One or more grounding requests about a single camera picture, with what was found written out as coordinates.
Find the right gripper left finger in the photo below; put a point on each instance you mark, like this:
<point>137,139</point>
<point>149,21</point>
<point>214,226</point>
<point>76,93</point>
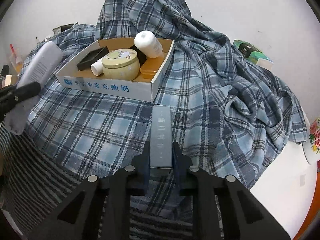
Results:
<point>99,208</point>

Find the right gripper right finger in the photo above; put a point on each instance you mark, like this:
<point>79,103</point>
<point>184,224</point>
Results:
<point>223,208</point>

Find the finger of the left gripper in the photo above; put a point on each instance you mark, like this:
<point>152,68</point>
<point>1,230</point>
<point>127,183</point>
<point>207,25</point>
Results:
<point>12,95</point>

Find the white lotion tube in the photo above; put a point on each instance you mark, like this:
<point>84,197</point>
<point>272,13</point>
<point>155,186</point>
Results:
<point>39,70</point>

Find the small white pill bottle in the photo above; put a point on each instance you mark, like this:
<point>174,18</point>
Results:
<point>97,68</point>

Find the black square frame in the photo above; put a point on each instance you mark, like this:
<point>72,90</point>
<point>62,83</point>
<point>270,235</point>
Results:
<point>91,58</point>

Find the grey blue carton box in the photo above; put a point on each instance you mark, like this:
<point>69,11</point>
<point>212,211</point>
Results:
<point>161,141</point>

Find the cream round tin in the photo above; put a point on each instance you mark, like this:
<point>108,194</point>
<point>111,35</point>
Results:
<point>121,64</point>

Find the large white plastic bottle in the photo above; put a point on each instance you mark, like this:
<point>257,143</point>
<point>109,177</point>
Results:
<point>148,44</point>

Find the small wooden box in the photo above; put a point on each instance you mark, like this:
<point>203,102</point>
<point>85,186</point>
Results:
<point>10,80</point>

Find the plastic cup with red straw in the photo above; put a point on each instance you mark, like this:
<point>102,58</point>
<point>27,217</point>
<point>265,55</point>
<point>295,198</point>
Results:
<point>16,59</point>

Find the striped grey cloth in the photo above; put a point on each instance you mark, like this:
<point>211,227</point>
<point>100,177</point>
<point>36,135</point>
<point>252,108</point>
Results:
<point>34,184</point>

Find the blue plaid shirt cloth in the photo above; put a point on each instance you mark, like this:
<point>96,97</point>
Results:
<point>229,115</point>

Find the floral enamel mug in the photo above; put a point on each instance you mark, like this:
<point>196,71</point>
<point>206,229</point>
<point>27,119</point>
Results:
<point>312,145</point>

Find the white cardboard tray box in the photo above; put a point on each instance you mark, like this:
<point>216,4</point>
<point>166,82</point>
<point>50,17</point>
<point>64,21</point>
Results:
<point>126,81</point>

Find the green tissue pack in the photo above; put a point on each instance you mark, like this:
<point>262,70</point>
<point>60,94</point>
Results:
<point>253,54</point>

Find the grey box at wall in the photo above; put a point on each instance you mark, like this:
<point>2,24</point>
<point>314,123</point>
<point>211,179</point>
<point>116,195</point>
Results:
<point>63,28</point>

